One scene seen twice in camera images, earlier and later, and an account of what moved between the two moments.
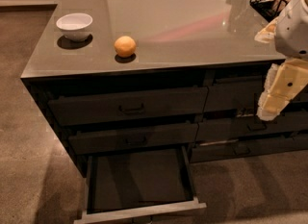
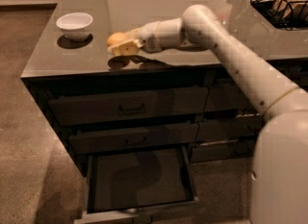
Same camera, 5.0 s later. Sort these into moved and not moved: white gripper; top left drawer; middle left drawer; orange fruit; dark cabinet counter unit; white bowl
Moved: white gripper; orange fruit
Not moved: middle left drawer; dark cabinet counter unit; top left drawer; white bowl
